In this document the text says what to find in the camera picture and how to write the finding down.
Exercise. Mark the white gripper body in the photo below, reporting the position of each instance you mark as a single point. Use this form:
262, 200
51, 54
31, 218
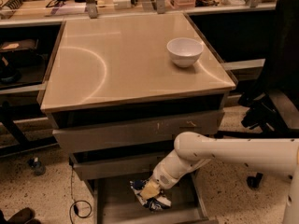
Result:
161, 178

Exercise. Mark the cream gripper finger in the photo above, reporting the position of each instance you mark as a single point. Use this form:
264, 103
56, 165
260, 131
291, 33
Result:
150, 190

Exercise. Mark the blue chip bag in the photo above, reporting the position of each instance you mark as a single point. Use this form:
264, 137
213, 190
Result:
157, 203

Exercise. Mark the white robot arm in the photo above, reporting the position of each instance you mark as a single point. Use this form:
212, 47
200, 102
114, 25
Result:
191, 150

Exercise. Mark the bottom drawer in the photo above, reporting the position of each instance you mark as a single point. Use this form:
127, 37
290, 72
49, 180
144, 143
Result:
117, 204

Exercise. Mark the drawer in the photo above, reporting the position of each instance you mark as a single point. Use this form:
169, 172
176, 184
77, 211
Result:
136, 132
103, 163
117, 204

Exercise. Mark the top drawer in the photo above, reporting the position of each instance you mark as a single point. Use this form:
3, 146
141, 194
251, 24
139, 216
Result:
136, 132

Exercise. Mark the middle drawer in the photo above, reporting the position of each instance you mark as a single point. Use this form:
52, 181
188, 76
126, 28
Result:
103, 163

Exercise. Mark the grey drawer cabinet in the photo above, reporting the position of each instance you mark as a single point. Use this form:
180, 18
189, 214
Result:
118, 69

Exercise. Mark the small blue floor object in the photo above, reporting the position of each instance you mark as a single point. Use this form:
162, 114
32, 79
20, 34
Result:
36, 165

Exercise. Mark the white bowl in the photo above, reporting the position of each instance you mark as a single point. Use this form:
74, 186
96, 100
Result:
184, 52

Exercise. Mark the brown shoe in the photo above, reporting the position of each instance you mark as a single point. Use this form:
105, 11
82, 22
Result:
24, 216

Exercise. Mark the black office chair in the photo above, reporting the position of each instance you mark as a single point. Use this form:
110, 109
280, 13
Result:
272, 100

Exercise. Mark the black table leg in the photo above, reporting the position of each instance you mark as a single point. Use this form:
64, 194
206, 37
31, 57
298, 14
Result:
8, 115

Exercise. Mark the black coil spring holder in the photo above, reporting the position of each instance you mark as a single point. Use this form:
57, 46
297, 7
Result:
9, 8

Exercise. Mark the grey metal post left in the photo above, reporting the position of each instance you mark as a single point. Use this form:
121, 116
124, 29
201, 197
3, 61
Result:
91, 9

